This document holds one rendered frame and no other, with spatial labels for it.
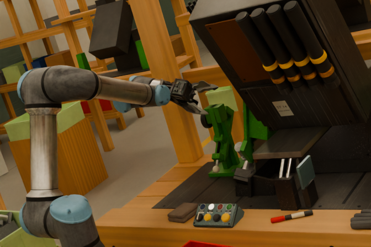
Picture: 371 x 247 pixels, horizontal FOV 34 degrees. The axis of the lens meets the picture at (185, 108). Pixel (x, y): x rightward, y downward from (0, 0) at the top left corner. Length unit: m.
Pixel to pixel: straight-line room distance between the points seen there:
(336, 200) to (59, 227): 0.85
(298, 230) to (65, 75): 0.84
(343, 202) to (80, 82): 0.89
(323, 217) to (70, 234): 0.75
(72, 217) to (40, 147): 0.26
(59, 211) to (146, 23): 1.05
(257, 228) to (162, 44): 1.03
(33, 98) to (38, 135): 0.12
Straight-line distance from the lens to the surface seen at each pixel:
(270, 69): 1.71
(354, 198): 1.95
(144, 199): 2.45
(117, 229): 2.25
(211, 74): 2.58
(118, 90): 1.98
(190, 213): 2.10
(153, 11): 2.59
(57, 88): 1.87
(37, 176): 1.95
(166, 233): 2.10
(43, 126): 1.94
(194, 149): 2.70
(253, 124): 2.02
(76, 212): 1.83
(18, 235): 2.40
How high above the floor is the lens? 1.73
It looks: 13 degrees down
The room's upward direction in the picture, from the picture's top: 17 degrees counter-clockwise
